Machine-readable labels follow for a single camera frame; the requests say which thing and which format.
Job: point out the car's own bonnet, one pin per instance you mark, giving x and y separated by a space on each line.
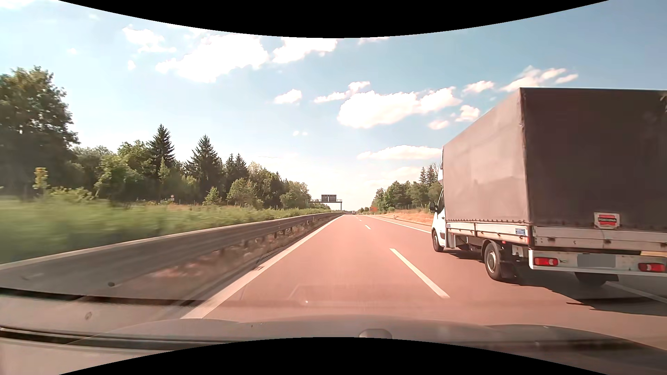
333 328

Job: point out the green grass median strip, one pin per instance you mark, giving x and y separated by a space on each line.
78 224

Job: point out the sign gantry over road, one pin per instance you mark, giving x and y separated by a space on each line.
329 199

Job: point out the grey metal guard rail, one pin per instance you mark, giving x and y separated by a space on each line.
172 247

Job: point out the reddish grey asphalt road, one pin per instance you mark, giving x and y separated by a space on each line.
344 260

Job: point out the row of trees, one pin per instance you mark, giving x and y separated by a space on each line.
130 166

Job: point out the road markings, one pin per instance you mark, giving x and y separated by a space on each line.
419 273

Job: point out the dry grass verge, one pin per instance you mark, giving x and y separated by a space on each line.
414 215

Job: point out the white lorry with grey tarpaulin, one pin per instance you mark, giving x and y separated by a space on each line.
552 177

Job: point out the group of trees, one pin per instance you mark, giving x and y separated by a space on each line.
409 193

